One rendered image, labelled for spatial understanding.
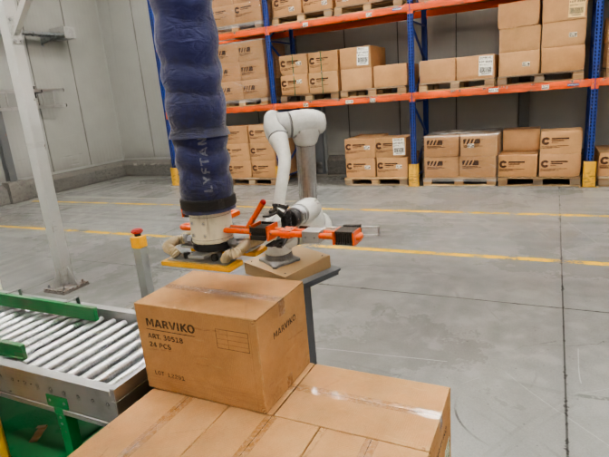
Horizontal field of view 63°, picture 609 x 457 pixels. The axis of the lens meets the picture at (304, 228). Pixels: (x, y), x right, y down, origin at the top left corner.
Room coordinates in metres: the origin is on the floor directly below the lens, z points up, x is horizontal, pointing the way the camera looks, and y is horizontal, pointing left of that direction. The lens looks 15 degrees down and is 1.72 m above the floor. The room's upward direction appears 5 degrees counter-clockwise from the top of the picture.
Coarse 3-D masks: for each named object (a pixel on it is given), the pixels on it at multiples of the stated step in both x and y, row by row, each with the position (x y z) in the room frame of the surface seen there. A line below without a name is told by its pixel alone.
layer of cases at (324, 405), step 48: (336, 384) 1.84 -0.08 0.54; (384, 384) 1.81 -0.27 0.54; (432, 384) 1.78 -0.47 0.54; (144, 432) 1.63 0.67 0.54; (192, 432) 1.61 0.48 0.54; (240, 432) 1.59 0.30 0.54; (288, 432) 1.56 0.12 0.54; (336, 432) 1.54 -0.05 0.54; (384, 432) 1.52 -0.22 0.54; (432, 432) 1.50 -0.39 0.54
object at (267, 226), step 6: (258, 222) 1.91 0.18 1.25; (264, 222) 1.92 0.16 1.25; (270, 222) 1.91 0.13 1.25; (276, 222) 1.89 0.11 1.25; (252, 228) 1.84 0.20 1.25; (258, 228) 1.83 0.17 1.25; (264, 228) 1.82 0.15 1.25; (270, 228) 1.84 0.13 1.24; (252, 234) 1.85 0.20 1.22; (258, 234) 1.84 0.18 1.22; (264, 234) 1.83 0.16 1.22; (264, 240) 1.82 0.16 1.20
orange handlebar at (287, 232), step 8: (232, 216) 2.18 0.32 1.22; (184, 224) 2.06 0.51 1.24; (232, 232) 1.91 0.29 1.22; (240, 232) 1.89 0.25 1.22; (248, 232) 1.87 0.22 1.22; (272, 232) 1.82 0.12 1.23; (280, 232) 1.81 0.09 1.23; (288, 232) 1.79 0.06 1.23; (296, 232) 1.78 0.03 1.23; (328, 232) 1.76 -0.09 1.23; (360, 232) 1.70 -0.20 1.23
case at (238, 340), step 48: (192, 288) 2.05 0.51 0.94; (240, 288) 2.00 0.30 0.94; (288, 288) 1.96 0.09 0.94; (144, 336) 1.94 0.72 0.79; (192, 336) 1.82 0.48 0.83; (240, 336) 1.71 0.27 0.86; (288, 336) 1.88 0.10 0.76; (192, 384) 1.84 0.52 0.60; (240, 384) 1.72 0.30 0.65; (288, 384) 1.84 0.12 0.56
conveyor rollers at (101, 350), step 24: (0, 312) 3.01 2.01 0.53; (24, 312) 2.97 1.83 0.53; (0, 336) 2.64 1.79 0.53; (24, 336) 2.58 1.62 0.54; (48, 336) 2.54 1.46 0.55; (72, 336) 2.55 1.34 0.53; (96, 336) 2.49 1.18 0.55; (120, 336) 2.50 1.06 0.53; (24, 360) 2.30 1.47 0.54; (48, 360) 2.30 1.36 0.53; (72, 360) 2.24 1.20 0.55; (96, 360) 2.24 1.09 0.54; (120, 360) 2.26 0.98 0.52
